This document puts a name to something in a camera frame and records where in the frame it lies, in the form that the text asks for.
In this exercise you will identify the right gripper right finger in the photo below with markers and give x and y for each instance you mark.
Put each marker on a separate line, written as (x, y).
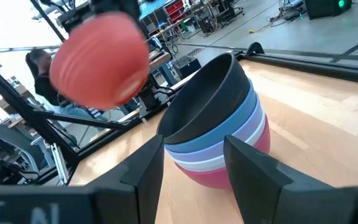
(253, 180)

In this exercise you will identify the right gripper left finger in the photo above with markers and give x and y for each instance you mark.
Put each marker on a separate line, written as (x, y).
(135, 186)

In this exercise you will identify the orange plastic bowl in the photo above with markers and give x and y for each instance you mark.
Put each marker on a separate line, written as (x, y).
(98, 62)

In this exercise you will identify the white plastic bowl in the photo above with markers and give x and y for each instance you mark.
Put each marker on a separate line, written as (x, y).
(197, 165)

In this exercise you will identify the lavender plastic bowl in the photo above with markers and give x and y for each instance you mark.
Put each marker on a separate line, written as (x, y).
(253, 119)

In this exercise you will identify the black plastic bowl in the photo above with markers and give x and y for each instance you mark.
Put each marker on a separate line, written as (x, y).
(204, 99)

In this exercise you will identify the pink plastic bowl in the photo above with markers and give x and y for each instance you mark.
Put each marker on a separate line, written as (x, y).
(210, 179)

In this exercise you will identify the red storage bins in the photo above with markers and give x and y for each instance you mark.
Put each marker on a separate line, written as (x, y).
(176, 6)

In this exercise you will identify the wooden workbench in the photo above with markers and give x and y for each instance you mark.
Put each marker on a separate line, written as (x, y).
(158, 59)

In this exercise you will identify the green bin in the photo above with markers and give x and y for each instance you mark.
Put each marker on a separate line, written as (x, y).
(186, 25)

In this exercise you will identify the white metal strip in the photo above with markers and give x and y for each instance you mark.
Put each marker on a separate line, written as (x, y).
(59, 165)

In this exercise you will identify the black floor box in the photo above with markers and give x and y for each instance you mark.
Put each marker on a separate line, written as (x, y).
(188, 67)

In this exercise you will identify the person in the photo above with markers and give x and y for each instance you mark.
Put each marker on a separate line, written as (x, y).
(47, 87)

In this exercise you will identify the black office chair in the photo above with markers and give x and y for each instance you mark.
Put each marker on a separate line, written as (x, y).
(230, 7)

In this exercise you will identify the grey office chair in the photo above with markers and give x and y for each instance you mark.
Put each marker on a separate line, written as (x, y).
(14, 140)

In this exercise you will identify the black computer tower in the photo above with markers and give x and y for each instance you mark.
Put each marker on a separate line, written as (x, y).
(325, 7)

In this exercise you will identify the thin black frame post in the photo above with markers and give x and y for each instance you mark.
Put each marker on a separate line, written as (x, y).
(47, 21)

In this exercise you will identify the black frame brace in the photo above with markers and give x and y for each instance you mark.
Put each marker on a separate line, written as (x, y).
(89, 120)

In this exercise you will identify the black rail corner bracket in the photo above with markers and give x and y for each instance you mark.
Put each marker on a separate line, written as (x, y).
(255, 48)

